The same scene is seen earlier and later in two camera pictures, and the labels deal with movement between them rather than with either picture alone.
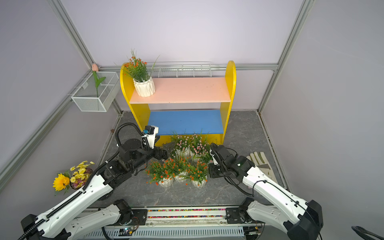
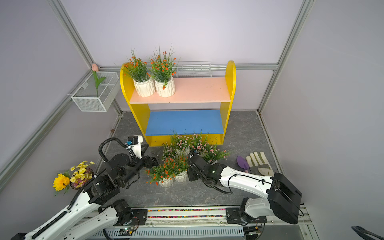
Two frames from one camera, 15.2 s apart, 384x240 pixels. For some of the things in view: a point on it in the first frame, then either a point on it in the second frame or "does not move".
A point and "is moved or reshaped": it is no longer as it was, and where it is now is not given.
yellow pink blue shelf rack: (193, 105) does not move
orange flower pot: (197, 172) is moved or reshaped
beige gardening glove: (259, 159) does not move
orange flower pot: (141, 74) does not move
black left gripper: (159, 155) -> (149, 163)
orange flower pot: (180, 166) does not move
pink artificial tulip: (95, 69) does not move
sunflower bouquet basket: (75, 177) does not move
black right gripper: (211, 171) -> (190, 177)
